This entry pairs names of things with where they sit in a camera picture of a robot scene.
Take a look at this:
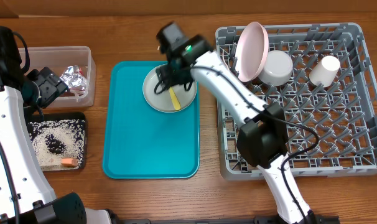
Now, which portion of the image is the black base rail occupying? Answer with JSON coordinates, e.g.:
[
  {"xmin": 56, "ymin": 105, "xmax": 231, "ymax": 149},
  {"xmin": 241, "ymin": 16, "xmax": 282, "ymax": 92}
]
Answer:
[{"xmin": 120, "ymin": 215, "xmax": 340, "ymax": 224}]

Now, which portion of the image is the grey bowl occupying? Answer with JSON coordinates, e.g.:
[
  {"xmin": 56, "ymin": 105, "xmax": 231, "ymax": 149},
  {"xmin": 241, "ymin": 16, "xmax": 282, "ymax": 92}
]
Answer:
[{"xmin": 258, "ymin": 50, "xmax": 293, "ymax": 86}]

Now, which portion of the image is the white plastic knife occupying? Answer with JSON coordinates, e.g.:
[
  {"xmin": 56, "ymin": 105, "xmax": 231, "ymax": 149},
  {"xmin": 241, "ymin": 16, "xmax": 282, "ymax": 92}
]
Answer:
[{"xmin": 221, "ymin": 49, "xmax": 235, "ymax": 76}]

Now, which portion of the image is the white rice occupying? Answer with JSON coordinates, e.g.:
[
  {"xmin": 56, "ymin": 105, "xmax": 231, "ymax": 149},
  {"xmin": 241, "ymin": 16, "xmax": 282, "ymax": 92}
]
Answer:
[{"xmin": 28, "ymin": 119, "xmax": 86, "ymax": 171}]

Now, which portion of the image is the white paper cup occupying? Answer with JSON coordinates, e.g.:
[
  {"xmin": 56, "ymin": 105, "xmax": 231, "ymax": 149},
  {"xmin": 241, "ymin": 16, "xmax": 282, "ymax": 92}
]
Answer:
[{"xmin": 309, "ymin": 55, "xmax": 340, "ymax": 88}]

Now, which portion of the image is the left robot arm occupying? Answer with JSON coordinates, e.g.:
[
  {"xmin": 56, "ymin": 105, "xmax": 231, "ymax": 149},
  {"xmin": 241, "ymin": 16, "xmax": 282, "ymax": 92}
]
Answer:
[{"xmin": 0, "ymin": 26, "xmax": 120, "ymax": 224}]

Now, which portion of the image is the clear plastic bin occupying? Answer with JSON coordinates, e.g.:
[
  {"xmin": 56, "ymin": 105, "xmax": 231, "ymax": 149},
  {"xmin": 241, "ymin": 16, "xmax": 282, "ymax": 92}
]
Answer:
[{"xmin": 28, "ymin": 46, "xmax": 96, "ymax": 108}]

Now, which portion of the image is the black waste tray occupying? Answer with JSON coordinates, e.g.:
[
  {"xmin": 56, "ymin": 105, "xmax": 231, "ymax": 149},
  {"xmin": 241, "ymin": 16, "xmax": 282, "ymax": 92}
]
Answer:
[{"xmin": 25, "ymin": 111, "xmax": 88, "ymax": 172}]

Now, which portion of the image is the grey dishwasher rack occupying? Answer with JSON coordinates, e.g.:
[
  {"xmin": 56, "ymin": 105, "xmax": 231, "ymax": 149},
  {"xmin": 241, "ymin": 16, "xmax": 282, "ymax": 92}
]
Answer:
[{"xmin": 212, "ymin": 22, "xmax": 377, "ymax": 181}]

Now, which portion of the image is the grey round plate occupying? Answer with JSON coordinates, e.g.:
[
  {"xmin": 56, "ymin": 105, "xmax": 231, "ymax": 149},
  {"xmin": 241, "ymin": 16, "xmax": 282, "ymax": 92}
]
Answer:
[{"xmin": 142, "ymin": 65, "xmax": 197, "ymax": 113}]

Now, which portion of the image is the teal serving tray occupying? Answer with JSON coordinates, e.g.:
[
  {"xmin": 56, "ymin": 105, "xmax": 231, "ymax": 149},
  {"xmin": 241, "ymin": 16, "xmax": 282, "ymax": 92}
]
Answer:
[{"xmin": 103, "ymin": 61, "xmax": 200, "ymax": 179}]

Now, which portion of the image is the orange food cube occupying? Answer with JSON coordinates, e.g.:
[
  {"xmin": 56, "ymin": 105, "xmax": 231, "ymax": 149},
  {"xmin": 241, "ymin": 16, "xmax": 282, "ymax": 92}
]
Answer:
[{"xmin": 61, "ymin": 158, "xmax": 78, "ymax": 167}]

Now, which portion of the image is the aluminium foil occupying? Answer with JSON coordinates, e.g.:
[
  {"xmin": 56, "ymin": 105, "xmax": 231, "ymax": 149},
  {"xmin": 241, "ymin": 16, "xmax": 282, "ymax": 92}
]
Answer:
[{"xmin": 60, "ymin": 65, "xmax": 87, "ymax": 95}]

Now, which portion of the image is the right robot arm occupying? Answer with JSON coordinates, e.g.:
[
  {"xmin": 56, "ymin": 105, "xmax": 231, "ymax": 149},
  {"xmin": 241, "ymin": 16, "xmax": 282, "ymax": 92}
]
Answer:
[{"xmin": 154, "ymin": 22, "xmax": 317, "ymax": 223}]

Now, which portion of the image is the yellow plastic spoon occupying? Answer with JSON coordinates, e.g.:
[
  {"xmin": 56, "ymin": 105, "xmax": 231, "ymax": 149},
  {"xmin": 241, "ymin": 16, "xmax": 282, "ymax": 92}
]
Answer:
[{"xmin": 169, "ymin": 87, "xmax": 181, "ymax": 111}]

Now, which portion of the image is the white round plate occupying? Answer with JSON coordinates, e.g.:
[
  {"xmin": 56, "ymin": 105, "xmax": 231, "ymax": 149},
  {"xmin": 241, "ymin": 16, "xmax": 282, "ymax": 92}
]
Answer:
[{"xmin": 235, "ymin": 22, "xmax": 269, "ymax": 83}]

